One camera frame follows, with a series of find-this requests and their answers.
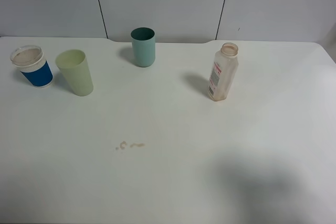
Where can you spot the clear plastic drink bottle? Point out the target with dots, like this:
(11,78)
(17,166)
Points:
(223,71)

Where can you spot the light green plastic cup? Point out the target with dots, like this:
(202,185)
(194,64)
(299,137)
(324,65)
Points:
(74,67)

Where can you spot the teal plastic cup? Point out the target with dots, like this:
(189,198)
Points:
(143,46)

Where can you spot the blue sleeved paper cup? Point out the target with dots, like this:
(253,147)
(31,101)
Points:
(31,62)

